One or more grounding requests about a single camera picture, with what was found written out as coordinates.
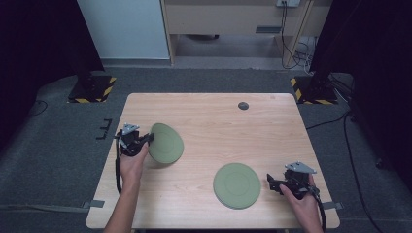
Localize grey tape piece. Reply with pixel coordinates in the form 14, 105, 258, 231
82, 199, 106, 210
324, 201, 344, 211

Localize grey power strip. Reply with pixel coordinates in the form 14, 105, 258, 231
276, 0, 301, 8

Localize beige wooden desk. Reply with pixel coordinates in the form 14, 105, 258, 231
159, 0, 334, 67

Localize thin black floor cable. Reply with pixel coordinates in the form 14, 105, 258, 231
18, 99, 50, 124

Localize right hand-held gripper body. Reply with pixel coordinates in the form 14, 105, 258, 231
284, 161, 318, 200

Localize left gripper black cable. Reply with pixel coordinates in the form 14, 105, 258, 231
114, 135, 124, 196

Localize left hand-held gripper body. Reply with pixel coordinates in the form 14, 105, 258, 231
115, 122, 148, 157

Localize grey desk label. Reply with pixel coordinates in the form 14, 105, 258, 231
255, 25, 283, 35

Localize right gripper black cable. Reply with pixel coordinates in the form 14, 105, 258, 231
309, 186, 327, 232

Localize long black floor cable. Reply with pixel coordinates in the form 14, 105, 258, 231
305, 109, 380, 233

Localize green plate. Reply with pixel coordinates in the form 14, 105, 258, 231
212, 162, 262, 211
148, 122, 186, 165

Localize white cable bundle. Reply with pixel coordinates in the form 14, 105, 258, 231
294, 36, 318, 72

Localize dark curtain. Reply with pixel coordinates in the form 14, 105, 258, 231
0, 0, 106, 153
309, 0, 412, 192

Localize white panel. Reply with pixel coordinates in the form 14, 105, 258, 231
77, 0, 171, 60

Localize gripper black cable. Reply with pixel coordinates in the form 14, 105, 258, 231
114, 135, 124, 196
309, 186, 327, 232

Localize person's left hand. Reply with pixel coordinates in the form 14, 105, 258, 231
118, 141, 151, 192

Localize black power cable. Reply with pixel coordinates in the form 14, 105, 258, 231
280, 2, 305, 70

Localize black stand base hazard tape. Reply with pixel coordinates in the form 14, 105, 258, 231
290, 76, 339, 106
67, 75, 118, 105

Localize person's right hand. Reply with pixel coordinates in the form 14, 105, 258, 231
279, 174, 322, 221

